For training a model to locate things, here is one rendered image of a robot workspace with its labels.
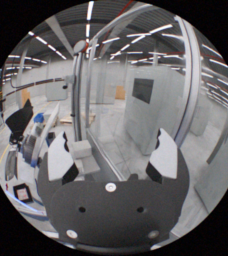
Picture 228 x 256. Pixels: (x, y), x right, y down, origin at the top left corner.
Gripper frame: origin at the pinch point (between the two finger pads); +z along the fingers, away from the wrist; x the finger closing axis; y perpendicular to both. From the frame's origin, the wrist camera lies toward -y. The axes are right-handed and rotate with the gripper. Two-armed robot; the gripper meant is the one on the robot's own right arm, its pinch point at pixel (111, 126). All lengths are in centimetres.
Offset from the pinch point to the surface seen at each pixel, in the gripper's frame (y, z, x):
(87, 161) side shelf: 57, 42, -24
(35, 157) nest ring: 29, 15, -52
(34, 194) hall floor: 127, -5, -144
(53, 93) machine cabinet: 18, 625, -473
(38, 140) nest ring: 23, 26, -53
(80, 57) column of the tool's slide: -33, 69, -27
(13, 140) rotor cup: 14, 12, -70
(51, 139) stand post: 25, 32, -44
